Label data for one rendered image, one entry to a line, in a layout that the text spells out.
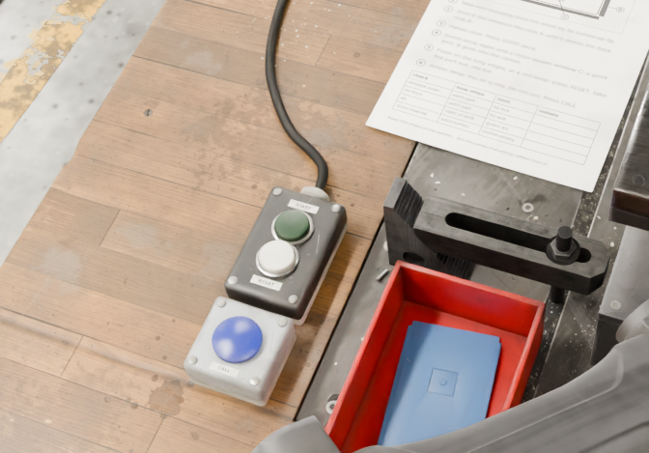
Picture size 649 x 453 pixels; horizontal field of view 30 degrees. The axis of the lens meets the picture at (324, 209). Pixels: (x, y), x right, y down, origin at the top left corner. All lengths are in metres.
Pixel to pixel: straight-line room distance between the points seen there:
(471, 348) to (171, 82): 0.40
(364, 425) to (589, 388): 0.43
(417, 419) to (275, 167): 0.28
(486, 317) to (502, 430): 0.48
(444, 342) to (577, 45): 0.34
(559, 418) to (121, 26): 2.05
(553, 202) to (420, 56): 0.20
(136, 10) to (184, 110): 1.38
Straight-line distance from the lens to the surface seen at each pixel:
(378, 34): 1.17
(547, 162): 1.07
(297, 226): 1.00
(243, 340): 0.95
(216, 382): 0.96
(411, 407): 0.95
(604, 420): 0.52
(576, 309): 1.00
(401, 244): 0.98
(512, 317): 0.95
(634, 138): 0.79
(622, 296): 0.91
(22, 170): 2.32
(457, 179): 1.06
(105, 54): 2.45
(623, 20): 1.18
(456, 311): 0.98
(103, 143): 1.14
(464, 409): 0.94
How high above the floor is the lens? 1.77
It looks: 56 degrees down
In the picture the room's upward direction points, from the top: 10 degrees counter-clockwise
